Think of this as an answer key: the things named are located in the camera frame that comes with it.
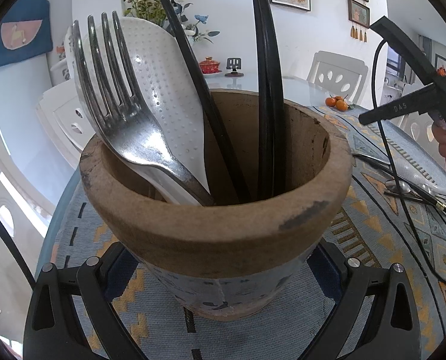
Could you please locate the blue wall hanging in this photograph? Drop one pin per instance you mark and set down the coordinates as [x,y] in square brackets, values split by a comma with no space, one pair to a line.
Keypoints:
[25,31]

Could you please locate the white chair left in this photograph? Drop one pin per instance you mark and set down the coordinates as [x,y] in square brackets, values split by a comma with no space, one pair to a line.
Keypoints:
[64,121]

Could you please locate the orange tangerines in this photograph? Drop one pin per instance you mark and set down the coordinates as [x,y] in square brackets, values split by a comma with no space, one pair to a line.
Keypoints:
[337,102]

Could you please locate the silver metal fork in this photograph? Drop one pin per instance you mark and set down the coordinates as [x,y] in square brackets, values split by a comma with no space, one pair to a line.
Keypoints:
[133,119]

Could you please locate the white chair right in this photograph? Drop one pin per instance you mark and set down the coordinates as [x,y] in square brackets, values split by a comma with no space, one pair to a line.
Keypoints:
[418,127]

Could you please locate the blue patterned table mat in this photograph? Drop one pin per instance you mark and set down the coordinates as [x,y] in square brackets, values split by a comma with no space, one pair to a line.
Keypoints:
[372,226]

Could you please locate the black chopstick left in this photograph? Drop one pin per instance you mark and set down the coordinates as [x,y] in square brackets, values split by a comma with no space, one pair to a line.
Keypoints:
[207,101]

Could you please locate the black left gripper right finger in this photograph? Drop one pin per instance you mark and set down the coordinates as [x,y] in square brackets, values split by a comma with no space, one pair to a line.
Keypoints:
[374,314]

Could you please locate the white dining chair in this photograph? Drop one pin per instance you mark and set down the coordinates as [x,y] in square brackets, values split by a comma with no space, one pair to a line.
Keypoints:
[339,74]

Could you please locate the small framed picture lower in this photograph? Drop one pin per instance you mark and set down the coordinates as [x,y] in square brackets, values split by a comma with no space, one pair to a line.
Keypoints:
[358,13]

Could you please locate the flower plant arrangement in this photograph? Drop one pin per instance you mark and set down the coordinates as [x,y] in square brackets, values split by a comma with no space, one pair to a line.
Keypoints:
[154,12]

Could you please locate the black phone stand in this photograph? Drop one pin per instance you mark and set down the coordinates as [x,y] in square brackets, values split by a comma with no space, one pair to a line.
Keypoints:
[234,67]

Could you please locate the white dotted rice paddle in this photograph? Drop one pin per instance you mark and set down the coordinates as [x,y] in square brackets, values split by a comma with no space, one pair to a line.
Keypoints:
[166,93]

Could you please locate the red lidded pot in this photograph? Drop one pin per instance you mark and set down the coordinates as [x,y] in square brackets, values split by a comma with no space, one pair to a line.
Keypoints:
[209,66]

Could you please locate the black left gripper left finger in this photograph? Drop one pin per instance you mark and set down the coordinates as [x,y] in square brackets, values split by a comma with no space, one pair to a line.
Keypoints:
[53,329]

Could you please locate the brown clay utensil pot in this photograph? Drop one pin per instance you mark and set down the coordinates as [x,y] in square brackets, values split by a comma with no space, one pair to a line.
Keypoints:
[227,261]

